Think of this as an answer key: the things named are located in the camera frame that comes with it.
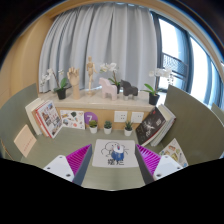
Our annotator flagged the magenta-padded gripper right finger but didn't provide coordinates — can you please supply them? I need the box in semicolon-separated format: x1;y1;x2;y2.
134;143;184;186

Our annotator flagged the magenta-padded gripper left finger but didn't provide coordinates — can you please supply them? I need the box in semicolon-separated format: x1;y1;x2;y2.
43;143;93;187

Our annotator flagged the blue and white computer mouse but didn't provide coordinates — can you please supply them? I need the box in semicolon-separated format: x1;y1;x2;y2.
109;143;125;163

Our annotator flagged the white cartoon print mouse pad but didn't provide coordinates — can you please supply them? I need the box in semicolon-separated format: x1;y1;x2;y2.
91;138;140;169

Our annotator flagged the colourful illustrated card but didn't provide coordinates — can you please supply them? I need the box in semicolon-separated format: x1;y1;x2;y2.
158;137;189;168

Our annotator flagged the black cover book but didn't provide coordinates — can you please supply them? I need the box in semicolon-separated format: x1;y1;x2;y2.
134;106;167;147

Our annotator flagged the small succulent in white pot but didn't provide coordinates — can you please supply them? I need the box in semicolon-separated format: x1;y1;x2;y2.
103;120;113;135
123;120;134;137
88;119;99;135

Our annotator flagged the illustrated sticker sheet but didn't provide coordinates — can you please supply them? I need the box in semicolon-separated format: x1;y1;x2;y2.
59;109;86;130

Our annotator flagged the purple round number sign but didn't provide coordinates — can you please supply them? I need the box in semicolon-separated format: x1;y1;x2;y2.
83;111;99;126

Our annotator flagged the brown book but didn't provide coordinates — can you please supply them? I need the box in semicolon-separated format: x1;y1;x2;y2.
32;106;45;135

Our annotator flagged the beige card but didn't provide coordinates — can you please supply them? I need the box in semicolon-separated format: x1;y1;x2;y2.
13;124;38;158

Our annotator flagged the beige window ledge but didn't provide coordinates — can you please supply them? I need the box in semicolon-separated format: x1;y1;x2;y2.
38;89;156;113

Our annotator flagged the white orchid in black pot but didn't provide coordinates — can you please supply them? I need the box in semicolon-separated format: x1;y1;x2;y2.
39;68;73;101
141;67;176;106
99;62;123;95

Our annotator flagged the black horse figure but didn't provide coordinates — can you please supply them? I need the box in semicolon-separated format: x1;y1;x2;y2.
120;79;139;101

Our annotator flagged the pink horse figure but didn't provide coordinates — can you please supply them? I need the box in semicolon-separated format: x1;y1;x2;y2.
98;77;119;101

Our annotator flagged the wooden hand model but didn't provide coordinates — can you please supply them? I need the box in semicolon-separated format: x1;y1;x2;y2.
66;66;82;100

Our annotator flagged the wooden mannequin figure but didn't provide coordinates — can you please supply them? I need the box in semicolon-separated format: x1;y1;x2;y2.
85;55;98;96

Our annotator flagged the grey curtain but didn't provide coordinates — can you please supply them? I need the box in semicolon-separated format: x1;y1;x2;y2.
38;2;159;94

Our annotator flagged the white wall socket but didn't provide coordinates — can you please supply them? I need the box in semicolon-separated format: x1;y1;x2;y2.
113;110;128;124
130;111;145;124

